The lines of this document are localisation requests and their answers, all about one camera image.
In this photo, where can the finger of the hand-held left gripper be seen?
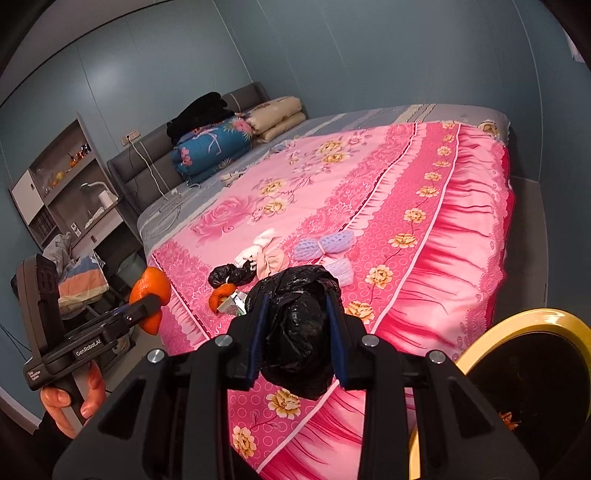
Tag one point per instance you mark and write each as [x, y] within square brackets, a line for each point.
[143, 307]

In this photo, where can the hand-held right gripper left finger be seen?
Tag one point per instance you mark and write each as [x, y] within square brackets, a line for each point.
[256, 337]

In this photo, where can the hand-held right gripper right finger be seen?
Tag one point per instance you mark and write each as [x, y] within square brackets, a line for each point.
[334, 341]

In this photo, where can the large orange peel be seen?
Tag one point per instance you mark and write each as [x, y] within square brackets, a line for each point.
[154, 284]

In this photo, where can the large black plastic bag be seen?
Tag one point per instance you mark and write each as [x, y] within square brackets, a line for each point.
[295, 332]

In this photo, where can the white plastic bag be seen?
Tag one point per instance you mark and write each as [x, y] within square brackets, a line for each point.
[258, 240]

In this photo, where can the purple knitted bow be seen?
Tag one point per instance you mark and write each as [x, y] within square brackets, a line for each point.
[323, 244]

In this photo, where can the yellow-rimmed black trash bin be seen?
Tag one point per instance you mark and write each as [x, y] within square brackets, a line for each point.
[508, 318]

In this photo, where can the person's left hand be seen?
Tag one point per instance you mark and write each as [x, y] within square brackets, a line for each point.
[55, 402]

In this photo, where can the crumpled silver wrapper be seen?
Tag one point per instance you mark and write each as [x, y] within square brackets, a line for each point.
[233, 304]

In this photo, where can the dark small bin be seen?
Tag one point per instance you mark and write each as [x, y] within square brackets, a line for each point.
[131, 267]

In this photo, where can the small orange peel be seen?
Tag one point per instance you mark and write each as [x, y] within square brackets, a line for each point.
[217, 297]

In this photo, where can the striped folded cloth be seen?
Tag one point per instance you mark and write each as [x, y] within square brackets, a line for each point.
[83, 281]

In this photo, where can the small black plastic bag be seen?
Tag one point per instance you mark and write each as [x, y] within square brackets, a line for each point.
[228, 276]

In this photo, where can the pink cloth hat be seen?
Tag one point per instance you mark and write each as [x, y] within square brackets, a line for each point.
[274, 264]

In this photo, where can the grey crumpled cloth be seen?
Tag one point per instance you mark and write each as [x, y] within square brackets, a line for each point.
[56, 245]

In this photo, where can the white desk lamp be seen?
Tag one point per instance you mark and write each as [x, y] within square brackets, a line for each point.
[107, 198]

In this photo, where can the grey shelf unit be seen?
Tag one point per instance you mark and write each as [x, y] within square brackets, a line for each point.
[27, 194]

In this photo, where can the grey padded headboard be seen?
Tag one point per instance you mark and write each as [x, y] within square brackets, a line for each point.
[134, 170]

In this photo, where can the pale patterned cloth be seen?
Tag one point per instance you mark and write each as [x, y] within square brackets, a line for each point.
[232, 177]

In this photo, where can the pink floral blanket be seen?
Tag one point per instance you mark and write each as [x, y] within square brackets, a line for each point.
[369, 184]

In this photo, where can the blue floral folded quilt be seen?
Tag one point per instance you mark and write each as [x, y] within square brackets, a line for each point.
[207, 147]

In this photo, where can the orange peel scrap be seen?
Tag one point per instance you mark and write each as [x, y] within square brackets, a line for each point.
[509, 421]

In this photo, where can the black clothes pile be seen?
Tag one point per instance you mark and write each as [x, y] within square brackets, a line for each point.
[203, 113]

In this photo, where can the beige folded quilt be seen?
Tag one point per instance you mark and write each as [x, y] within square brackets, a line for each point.
[277, 115]

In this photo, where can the wall socket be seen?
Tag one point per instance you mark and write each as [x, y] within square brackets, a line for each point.
[130, 137]

